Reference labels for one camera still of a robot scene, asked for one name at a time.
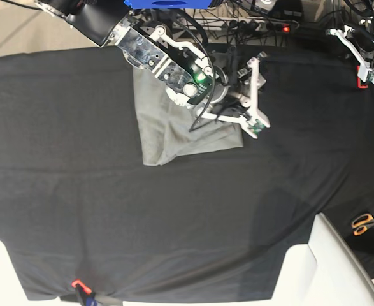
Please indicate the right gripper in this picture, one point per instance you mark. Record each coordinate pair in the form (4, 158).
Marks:
(237, 93)

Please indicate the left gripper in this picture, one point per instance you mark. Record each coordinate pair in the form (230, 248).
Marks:
(363, 40)

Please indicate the grey T-shirt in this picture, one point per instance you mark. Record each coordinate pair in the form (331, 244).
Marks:
(164, 126)

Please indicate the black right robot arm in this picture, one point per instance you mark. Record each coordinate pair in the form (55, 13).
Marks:
(175, 56)

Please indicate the red black clamp right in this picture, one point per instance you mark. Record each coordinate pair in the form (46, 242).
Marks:
(362, 77)

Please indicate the red black clamp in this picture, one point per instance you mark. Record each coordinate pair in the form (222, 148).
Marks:
(362, 77)
(84, 294)

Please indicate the white chair right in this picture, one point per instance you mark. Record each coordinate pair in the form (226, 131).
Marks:
(323, 271)

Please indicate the white chair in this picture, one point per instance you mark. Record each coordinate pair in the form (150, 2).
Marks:
(323, 271)
(11, 290)

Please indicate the red black clamp bottom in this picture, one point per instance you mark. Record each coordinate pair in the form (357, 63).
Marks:
(84, 294)

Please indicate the white chair left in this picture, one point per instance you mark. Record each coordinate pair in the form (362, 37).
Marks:
(11, 290)

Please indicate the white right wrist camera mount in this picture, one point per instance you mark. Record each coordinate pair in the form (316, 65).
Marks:
(252, 126)

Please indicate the black power strip red switch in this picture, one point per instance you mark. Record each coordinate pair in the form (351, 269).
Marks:
(282, 27)

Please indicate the orange handled scissors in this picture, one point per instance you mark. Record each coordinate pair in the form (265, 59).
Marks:
(362, 224)

